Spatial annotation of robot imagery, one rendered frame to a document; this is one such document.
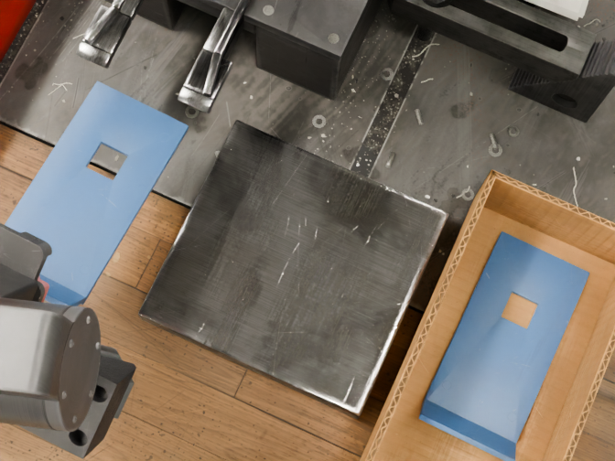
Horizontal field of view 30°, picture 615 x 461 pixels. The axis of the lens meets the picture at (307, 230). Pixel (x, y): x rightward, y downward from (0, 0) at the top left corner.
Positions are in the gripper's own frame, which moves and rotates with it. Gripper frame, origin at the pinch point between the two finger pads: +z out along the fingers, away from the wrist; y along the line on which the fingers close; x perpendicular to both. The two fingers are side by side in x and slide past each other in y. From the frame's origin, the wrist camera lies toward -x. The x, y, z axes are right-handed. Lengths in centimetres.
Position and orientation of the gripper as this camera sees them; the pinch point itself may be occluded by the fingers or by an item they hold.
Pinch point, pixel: (22, 278)
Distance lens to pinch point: 73.0
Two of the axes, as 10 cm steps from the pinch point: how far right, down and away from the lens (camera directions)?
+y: 4.3, -8.9, -1.8
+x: -8.9, -4.4, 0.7
